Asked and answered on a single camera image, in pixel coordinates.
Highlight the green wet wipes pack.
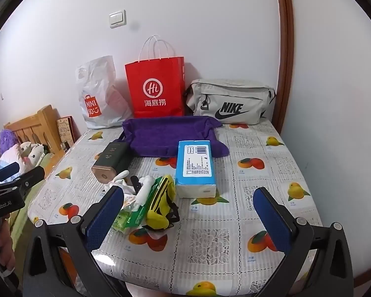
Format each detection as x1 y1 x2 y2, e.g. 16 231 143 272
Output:
112 190 156 233

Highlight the white glove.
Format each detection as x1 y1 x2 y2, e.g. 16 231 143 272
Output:
104 170 155 208

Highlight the yellow black pouch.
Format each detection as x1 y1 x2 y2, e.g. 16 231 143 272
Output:
143 174 180 232

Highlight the person's left hand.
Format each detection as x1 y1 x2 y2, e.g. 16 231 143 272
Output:
0 214 16 271

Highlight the white plush toy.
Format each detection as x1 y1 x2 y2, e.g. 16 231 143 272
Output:
20 142 46 172

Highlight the purple plush toy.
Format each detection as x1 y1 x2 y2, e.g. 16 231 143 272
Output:
0 129 19 155

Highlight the wooden headboard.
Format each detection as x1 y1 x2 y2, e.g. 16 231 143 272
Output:
4 105 62 154

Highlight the small brown patterned box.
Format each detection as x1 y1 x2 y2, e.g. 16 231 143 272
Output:
56 116 76 146

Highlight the dark green rectangular box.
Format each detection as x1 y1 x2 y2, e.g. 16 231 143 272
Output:
92 142 133 184

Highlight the white plastic Miniso bag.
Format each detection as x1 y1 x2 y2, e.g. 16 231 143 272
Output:
75 56 133 129

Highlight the fruit print tablecloth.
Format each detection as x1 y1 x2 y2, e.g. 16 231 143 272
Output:
28 119 322 296

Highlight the purple towel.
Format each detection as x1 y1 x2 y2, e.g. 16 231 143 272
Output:
117 116 229 158

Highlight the blue tissue pack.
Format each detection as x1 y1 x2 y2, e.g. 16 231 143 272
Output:
175 140 216 198

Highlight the red paper shopping bag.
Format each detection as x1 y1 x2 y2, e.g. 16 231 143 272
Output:
124 34 186 119

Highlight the grey Nike waist bag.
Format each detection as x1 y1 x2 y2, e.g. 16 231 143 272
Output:
186 79 275 125

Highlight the white wall light switch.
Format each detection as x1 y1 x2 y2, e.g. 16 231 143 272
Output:
108 9 126 29

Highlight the brown wooden door frame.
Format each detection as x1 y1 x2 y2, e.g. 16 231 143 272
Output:
272 0 295 133

